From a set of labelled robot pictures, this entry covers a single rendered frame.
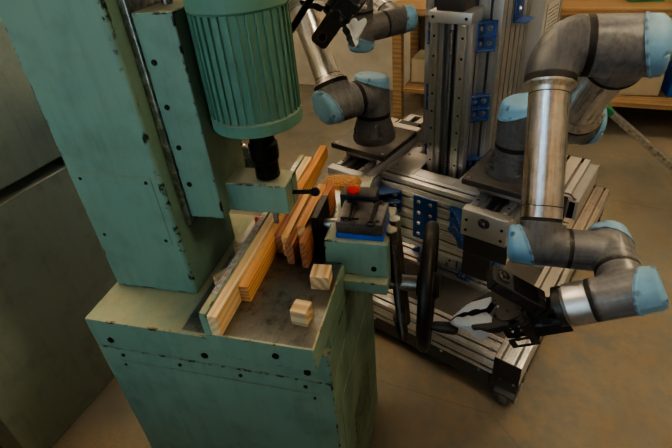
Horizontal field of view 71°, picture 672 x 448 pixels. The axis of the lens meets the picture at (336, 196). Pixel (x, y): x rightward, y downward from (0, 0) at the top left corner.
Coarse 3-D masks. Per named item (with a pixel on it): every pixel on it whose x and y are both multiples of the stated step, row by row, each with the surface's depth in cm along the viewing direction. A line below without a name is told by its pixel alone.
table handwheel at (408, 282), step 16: (432, 224) 101; (432, 240) 96; (432, 256) 94; (432, 272) 92; (400, 288) 105; (416, 288) 104; (432, 288) 92; (432, 304) 115; (416, 320) 94; (432, 320) 113; (416, 336) 95
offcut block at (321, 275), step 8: (320, 264) 95; (312, 272) 93; (320, 272) 93; (328, 272) 93; (312, 280) 93; (320, 280) 93; (328, 280) 92; (312, 288) 94; (320, 288) 94; (328, 288) 93
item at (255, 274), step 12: (324, 156) 137; (312, 168) 128; (300, 180) 123; (312, 180) 127; (264, 252) 99; (276, 252) 104; (252, 264) 96; (264, 264) 98; (252, 276) 93; (264, 276) 98; (240, 288) 91; (252, 288) 93
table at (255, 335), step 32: (320, 256) 103; (288, 288) 95; (352, 288) 101; (384, 288) 98; (256, 320) 88; (288, 320) 88; (320, 320) 87; (224, 352) 88; (256, 352) 86; (288, 352) 84; (320, 352) 86
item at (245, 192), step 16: (240, 176) 101; (288, 176) 99; (240, 192) 99; (256, 192) 98; (272, 192) 97; (288, 192) 97; (240, 208) 102; (256, 208) 101; (272, 208) 99; (288, 208) 99
